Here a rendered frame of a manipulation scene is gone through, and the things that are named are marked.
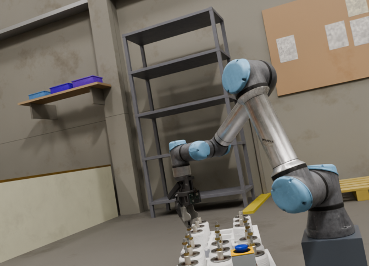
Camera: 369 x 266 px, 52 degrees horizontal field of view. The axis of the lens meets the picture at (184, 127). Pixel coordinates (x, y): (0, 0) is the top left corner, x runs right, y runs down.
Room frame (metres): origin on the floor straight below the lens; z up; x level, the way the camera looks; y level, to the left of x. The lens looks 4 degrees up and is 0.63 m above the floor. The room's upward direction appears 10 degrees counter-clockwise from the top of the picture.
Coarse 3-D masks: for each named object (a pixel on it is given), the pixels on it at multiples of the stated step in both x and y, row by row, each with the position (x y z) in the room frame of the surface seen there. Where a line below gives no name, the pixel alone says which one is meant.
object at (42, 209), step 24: (96, 168) 4.79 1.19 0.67; (0, 192) 3.38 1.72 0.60; (24, 192) 3.64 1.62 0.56; (48, 192) 3.94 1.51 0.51; (72, 192) 4.30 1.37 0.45; (96, 192) 4.72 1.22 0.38; (0, 216) 3.35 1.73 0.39; (24, 216) 3.60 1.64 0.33; (48, 216) 3.90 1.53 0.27; (72, 216) 4.25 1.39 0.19; (96, 216) 4.65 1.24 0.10; (0, 240) 3.32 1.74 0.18; (24, 240) 3.57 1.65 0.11; (48, 240) 3.85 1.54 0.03
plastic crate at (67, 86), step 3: (63, 84) 5.02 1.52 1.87; (66, 84) 5.00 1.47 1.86; (69, 84) 5.02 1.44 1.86; (51, 87) 5.09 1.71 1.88; (54, 87) 5.08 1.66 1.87; (57, 87) 5.06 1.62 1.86; (60, 87) 5.04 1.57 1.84; (63, 87) 5.03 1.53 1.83; (66, 87) 5.01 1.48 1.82; (69, 87) 5.01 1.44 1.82; (72, 87) 5.07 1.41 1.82; (51, 90) 5.10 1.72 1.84; (54, 90) 5.08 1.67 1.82; (57, 90) 5.07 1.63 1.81; (60, 90) 5.05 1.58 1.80; (51, 93) 5.10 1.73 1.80
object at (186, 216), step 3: (180, 207) 1.59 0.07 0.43; (183, 207) 1.59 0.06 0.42; (183, 210) 1.59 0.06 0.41; (186, 210) 1.58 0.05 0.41; (183, 213) 1.59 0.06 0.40; (186, 213) 1.58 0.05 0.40; (183, 216) 1.59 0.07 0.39; (186, 216) 1.58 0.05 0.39; (189, 216) 1.57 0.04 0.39; (183, 219) 1.59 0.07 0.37; (186, 219) 1.58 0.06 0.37; (189, 219) 1.57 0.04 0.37; (183, 222) 1.60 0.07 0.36; (186, 222) 1.60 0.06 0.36; (186, 225) 1.60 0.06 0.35
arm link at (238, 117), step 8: (272, 72) 1.29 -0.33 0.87; (272, 80) 1.30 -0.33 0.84; (272, 88) 1.34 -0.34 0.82; (240, 104) 1.43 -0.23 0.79; (232, 112) 1.47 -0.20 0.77; (240, 112) 1.44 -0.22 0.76; (232, 120) 1.48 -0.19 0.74; (240, 120) 1.46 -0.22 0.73; (224, 128) 1.51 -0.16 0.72; (232, 128) 1.49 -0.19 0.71; (240, 128) 1.50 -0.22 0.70; (216, 136) 1.55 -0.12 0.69; (224, 136) 1.52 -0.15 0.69; (232, 136) 1.52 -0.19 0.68; (216, 144) 1.56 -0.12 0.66; (224, 144) 1.55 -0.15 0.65; (216, 152) 1.57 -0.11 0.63; (224, 152) 1.60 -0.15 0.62
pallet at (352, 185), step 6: (342, 180) 4.00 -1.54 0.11; (348, 180) 3.92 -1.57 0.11; (354, 180) 3.84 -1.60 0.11; (360, 180) 3.78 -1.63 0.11; (366, 180) 3.70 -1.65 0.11; (342, 186) 3.57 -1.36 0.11; (348, 186) 3.51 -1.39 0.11; (354, 186) 3.49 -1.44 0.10; (360, 186) 3.39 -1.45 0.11; (366, 186) 3.33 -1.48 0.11; (342, 192) 3.37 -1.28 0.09; (354, 192) 3.51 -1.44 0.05; (360, 192) 3.32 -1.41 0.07; (366, 192) 3.31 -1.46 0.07; (360, 198) 3.32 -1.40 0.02; (366, 198) 3.31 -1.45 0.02
